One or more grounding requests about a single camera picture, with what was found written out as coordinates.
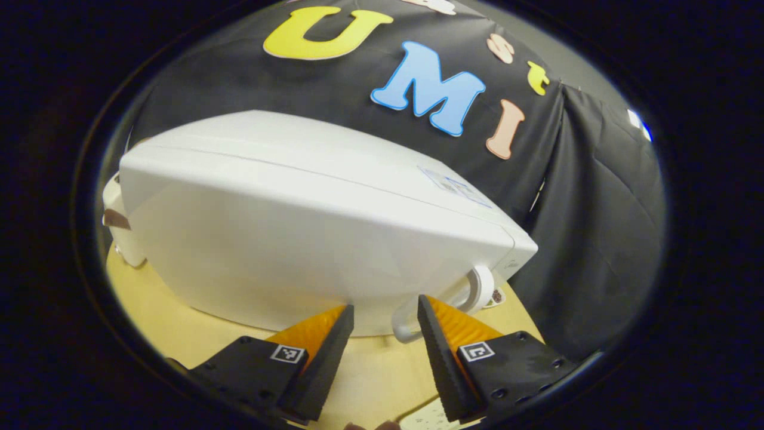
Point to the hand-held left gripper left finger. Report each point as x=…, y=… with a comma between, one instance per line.
x=322, y=370

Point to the white toaster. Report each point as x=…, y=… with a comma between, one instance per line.
x=119, y=245

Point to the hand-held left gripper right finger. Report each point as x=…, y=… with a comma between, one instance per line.
x=444, y=370

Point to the brown spatula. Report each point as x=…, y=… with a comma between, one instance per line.
x=116, y=220

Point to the white microwave oven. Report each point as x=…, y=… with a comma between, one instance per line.
x=298, y=227

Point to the black backdrop cloth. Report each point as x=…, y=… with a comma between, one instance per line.
x=597, y=239

